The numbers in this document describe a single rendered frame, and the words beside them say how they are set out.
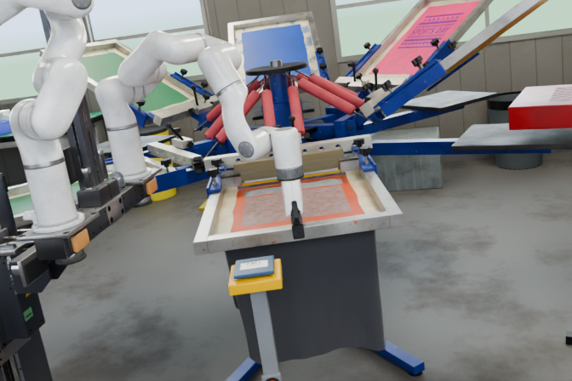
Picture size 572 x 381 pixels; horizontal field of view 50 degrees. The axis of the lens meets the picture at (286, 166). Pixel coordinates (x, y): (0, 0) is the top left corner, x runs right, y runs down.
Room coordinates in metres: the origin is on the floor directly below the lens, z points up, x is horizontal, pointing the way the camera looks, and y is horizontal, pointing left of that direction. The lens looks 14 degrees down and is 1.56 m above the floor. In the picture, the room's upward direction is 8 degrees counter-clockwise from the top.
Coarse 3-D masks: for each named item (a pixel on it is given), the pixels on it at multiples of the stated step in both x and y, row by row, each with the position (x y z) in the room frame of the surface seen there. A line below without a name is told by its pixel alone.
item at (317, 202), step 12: (300, 180) 2.21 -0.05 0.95; (312, 180) 2.18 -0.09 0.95; (312, 192) 2.03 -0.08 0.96; (324, 192) 2.01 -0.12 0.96; (336, 192) 1.99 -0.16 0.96; (348, 192) 1.97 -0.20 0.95; (312, 204) 1.90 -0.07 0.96; (324, 204) 1.88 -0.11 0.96; (336, 204) 1.86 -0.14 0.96; (348, 204) 1.84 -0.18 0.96; (312, 216) 1.78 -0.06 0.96; (324, 216) 1.76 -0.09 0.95; (336, 216) 1.75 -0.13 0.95
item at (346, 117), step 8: (328, 112) 3.25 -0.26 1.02; (336, 112) 3.18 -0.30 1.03; (344, 112) 3.13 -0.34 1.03; (304, 120) 3.13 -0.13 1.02; (312, 120) 3.10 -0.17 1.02; (328, 120) 3.14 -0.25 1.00; (336, 120) 2.83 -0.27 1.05; (344, 120) 2.81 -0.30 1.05; (352, 120) 2.80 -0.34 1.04; (256, 128) 3.10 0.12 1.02; (320, 128) 2.91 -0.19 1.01; (328, 128) 2.89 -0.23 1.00; (336, 128) 2.81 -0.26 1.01; (344, 128) 2.80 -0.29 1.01; (352, 128) 2.80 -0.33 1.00; (360, 128) 2.88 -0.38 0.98; (312, 136) 2.94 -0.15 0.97; (320, 136) 2.91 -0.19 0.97; (328, 136) 2.89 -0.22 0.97; (336, 136) 2.82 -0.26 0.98; (344, 136) 2.80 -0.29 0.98; (224, 144) 2.82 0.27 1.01; (216, 152) 2.93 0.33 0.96; (224, 152) 2.85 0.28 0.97; (232, 152) 2.81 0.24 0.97
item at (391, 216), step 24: (360, 168) 2.15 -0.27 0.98; (216, 192) 2.08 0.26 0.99; (384, 192) 1.80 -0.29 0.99; (216, 216) 1.88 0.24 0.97; (360, 216) 1.62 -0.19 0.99; (384, 216) 1.60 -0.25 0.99; (216, 240) 1.60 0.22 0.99; (240, 240) 1.60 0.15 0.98; (264, 240) 1.60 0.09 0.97; (288, 240) 1.60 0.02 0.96
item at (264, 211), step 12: (240, 192) 2.16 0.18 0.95; (240, 204) 2.01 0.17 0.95; (252, 204) 1.99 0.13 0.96; (264, 204) 1.97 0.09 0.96; (276, 204) 1.95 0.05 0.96; (240, 216) 1.88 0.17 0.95; (252, 216) 1.86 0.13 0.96; (264, 216) 1.85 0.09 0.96; (276, 216) 1.83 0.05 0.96; (288, 216) 1.81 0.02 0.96; (240, 228) 1.77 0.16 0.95; (252, 228) 1.75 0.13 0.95
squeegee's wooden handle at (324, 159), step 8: (312, 152) 2.19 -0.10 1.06; (320, 152) 2.18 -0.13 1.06; (328, 152) 2.18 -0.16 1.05; (336, 152) 2.18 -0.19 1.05; (256, 160) 2.19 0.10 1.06; (264, 160) 2.18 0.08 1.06; (272, 160) 2.18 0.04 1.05; (304, 160) 2.18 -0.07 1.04; (312, 160) 2.18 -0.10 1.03; (320, 160) 2.18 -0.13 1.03; (328, 160) 2.18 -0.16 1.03; (336, 160) 2.18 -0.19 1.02; (240, 168) 2.18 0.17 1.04; (248, 168) 2.18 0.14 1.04; (256, 168) 2.18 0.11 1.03; (264, 168) 2.18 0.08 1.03; (272, 168) 2.18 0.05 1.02; (304, 168) 2.18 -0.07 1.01; (312, 168) 2.18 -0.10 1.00; (320, 168) 2.18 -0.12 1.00; (248, 176) 2.18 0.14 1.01; (256, 176) 2.18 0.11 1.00; (264, 176) 2.18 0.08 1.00
